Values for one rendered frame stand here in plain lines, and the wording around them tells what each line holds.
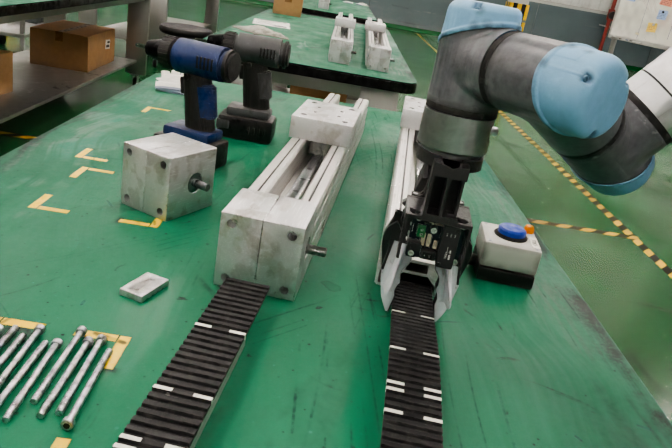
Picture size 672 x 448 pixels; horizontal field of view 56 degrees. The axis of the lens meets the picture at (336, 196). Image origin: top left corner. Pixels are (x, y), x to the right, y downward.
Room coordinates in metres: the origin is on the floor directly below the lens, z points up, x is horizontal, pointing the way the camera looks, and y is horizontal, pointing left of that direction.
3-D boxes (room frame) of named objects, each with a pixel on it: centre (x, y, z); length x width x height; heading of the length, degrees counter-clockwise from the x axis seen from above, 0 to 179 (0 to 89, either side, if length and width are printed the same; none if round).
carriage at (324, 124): (1.15, 0.04, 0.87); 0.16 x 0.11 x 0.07; 176
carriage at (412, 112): (1.38, -0.17, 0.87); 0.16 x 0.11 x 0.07; 176
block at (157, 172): (0.87, 0.24, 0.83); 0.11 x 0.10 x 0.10; 64
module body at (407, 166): (1.13, -0.15, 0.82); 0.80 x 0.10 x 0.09; 176
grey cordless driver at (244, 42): (1.32, 0.25, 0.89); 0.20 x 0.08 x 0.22; 91
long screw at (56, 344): (0.44, 0.23, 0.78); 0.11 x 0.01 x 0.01; 5
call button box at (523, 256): (0.85, -0.25, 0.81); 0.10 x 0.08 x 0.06; 86
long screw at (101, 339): (0.46, 0.19, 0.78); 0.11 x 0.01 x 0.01; 4
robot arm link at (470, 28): (0.65, -0.12, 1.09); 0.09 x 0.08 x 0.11; 37
